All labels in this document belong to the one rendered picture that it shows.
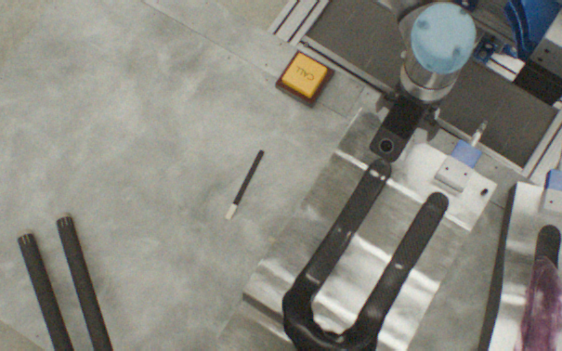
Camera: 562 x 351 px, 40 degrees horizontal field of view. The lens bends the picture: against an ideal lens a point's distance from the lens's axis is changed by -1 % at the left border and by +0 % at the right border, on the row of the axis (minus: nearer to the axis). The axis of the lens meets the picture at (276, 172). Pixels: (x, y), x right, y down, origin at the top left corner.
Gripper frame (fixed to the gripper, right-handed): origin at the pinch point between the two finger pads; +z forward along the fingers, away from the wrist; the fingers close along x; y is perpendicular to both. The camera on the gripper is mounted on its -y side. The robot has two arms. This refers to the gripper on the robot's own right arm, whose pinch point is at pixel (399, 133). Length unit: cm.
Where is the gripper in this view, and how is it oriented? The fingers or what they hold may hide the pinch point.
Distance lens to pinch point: 129.5
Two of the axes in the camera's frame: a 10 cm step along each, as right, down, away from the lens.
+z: 0.2, 2.6, 9.7
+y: 5.3, -8.2, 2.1
